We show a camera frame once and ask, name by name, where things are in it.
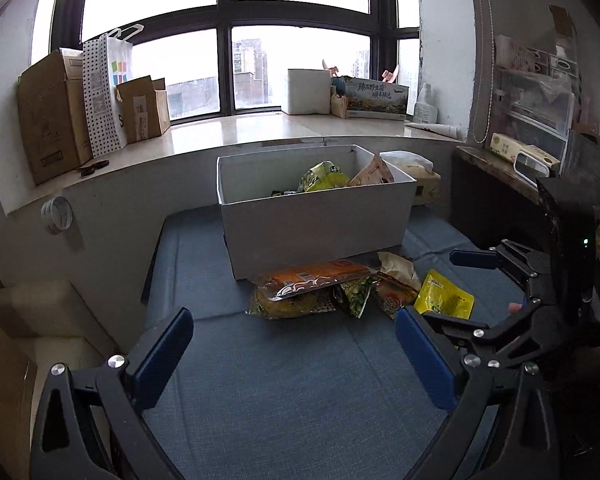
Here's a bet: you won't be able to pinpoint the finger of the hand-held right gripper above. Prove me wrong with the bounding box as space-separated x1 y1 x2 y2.
449 239 553 288
420 300 556 368

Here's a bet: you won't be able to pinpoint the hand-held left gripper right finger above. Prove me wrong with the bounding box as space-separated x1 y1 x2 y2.
395 306 561 480

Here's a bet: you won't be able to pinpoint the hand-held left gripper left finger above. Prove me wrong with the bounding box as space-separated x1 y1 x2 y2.
29 306 195 480

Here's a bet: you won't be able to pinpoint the brown orange snack packet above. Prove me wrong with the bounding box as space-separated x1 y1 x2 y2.
370 251 423 320

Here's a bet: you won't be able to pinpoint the small green seaweed packet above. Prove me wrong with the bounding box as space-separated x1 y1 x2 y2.
332 277 381 318

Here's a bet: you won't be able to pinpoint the pale pink snack packet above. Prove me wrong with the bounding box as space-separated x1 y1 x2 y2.
347 154 395 187

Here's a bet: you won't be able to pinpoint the yellow brown snack packet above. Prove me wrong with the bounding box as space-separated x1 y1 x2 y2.
247 285 341 318

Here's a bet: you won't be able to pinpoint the long orange snack packet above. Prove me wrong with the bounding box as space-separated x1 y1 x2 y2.
255 260 376 301

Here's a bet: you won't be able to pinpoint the white storage box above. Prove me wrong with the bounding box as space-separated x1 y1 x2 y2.
216 144 418 281

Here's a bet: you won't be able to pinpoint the large green seaweed packet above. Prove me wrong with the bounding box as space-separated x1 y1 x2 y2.
297 161 351 193

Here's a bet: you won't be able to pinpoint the soft tissue pack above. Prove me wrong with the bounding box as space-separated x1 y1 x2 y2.
380 150 442 206

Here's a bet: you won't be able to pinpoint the wooden side shelf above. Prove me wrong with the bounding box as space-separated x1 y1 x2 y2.
452 145 600 281

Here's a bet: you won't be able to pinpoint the green white tissue box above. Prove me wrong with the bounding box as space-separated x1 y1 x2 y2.
490 132 561 173

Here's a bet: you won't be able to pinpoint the blue cloth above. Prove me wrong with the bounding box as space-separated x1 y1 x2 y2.
140 205 526 480

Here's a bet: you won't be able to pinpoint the beige box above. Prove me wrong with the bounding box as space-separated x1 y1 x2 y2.
0 280 123 480

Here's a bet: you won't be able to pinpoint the white tube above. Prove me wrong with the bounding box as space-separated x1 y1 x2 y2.
405 121 462 141

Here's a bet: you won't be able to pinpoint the clear plastic drawer unit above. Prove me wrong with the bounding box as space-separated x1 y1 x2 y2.
497 67 578 161

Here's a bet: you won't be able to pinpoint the white plastic bottle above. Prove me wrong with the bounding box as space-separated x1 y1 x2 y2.
413 83 438 124

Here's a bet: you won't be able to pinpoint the flat brown cardboard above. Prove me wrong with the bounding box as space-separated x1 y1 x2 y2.
0 302 38 480

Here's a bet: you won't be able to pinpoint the landscape printed box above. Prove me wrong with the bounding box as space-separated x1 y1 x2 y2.
342 77 410 121

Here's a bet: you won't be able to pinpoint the floral storage box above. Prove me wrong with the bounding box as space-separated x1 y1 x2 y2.
495 34 578 78

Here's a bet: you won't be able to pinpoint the black scissors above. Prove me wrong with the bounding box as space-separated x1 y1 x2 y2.
75 160 111 178

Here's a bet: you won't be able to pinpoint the plain white box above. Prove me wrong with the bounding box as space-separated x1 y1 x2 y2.
286 68 333 116

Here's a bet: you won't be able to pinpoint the small open cardboard box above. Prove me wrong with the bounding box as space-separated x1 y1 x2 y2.
116 76 172 143

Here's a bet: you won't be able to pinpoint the polka dot paper bag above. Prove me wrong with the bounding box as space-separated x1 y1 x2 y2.
82 37 123 158

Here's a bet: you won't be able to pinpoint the large cardboard box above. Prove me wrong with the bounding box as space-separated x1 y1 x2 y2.
16 49 93 186

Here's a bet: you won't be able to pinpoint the white paper bag coloured squares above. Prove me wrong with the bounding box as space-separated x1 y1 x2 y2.
105 25 146 146

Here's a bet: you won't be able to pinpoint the round white wall fitting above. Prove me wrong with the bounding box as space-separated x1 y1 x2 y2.
41 196 74 235

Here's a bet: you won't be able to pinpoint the black window frame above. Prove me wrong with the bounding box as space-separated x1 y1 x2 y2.
50 0 423 121

